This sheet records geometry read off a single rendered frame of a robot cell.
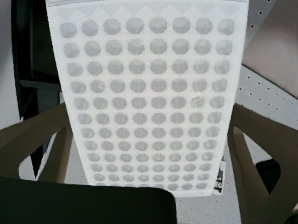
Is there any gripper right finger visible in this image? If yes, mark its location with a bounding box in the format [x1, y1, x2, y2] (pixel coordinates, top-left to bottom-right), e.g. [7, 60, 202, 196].
[227, 103, 298, 224]

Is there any white multi-well plate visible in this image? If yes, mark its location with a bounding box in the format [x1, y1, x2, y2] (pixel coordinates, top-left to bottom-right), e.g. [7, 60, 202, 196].
[46, 0, 249, 197]

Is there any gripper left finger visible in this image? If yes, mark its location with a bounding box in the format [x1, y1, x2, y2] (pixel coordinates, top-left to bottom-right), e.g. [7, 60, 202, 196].
[0, 102, 73, 183]

